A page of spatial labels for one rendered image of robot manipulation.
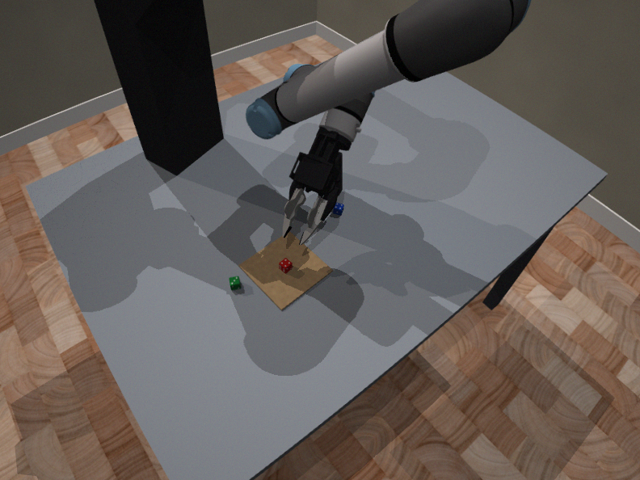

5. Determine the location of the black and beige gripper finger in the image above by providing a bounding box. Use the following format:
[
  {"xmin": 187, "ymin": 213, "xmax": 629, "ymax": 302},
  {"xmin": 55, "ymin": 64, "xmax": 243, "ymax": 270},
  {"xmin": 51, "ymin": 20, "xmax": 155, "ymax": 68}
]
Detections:
[
  {"xmin": 299, "ymin": 187, "xmax": 339, "ymax": 245},
  {"xmin": 283, "ymin": 180, "xmax": 306, "ymax": 238}
]

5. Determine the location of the red die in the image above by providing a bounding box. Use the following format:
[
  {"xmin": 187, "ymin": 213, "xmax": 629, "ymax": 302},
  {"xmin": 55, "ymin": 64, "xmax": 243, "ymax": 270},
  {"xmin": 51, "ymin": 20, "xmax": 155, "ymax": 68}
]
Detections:
[{"xmin": 279, "ymin": 258, "xmax": 293, "ymax": 273}]

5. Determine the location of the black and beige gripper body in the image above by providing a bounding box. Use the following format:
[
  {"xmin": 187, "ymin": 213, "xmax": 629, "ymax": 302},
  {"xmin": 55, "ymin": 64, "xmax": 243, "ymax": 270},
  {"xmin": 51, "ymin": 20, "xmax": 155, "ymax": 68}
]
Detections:
[{"xmin": 289, "ymin": 127, "xmax": 352, "ymax": 197}]

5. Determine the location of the green die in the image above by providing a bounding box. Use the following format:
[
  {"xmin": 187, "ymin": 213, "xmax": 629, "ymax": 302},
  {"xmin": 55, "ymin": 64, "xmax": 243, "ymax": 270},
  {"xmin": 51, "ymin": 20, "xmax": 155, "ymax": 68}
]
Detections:
[{"xmin": 229, "ymin": 276, "xmax": 241, "ymax": 290}]

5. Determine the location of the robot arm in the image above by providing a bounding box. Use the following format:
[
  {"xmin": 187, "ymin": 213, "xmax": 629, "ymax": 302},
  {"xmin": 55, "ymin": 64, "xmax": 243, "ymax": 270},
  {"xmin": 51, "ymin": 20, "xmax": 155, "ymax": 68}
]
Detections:
[{"xmin": 246, "ymin": 0, "xmax": 531, "ymax": 142}]

